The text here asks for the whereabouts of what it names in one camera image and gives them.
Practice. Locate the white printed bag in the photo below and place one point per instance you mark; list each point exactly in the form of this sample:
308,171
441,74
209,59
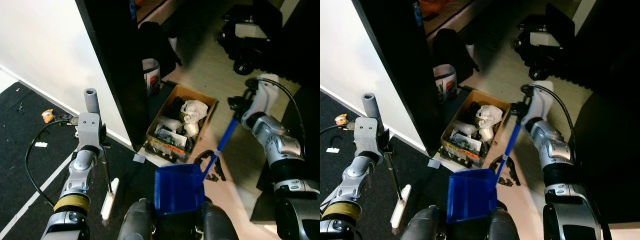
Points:
445,80
151,75

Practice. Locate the blue plastic dustpan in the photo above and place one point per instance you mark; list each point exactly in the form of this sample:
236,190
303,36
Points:
177,187
470,195

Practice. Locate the brown cardboard box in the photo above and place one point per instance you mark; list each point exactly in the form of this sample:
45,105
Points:
160,147
455,150

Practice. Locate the crumpled white plastic bag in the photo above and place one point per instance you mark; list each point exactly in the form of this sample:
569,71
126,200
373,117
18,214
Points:
487,116
192,111

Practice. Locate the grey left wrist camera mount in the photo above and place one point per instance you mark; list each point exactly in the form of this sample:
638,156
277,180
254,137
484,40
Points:
89,127
367,131

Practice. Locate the white broom with metal rod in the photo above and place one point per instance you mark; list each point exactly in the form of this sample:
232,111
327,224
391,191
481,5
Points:
110,200
402,205

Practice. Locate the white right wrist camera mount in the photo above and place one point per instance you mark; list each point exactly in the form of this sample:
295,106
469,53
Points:
267,92
542,97

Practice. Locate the black cabinet panel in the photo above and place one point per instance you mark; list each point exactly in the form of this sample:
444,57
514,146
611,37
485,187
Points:
115,75
395,75

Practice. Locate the small grey block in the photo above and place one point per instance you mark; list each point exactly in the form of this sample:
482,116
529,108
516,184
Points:
139,158
434,163

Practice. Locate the black wheeled cart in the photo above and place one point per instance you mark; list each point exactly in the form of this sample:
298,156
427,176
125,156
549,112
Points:
542,35
250,30

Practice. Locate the small orange item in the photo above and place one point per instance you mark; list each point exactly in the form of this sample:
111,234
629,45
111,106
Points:
341,120
47,116

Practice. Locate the grey right robot leg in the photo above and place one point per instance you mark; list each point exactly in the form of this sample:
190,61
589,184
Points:
500,225
217,222

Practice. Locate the grey left robot leg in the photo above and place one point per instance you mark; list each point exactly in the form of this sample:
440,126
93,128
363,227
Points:
422,225
135,220

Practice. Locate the small white flat piece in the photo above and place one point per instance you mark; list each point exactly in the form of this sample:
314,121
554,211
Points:
41,144
332,149

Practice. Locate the black bag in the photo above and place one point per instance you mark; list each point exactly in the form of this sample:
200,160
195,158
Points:
157,45
450,47

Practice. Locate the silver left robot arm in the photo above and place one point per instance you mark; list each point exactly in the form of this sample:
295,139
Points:
80,170
361,172

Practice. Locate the grey robot leg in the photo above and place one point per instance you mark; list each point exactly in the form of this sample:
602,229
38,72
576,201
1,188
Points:
422,225
135,220
217,222
500,225

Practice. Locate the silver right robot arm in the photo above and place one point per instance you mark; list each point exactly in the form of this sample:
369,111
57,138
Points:
272,137
552,145

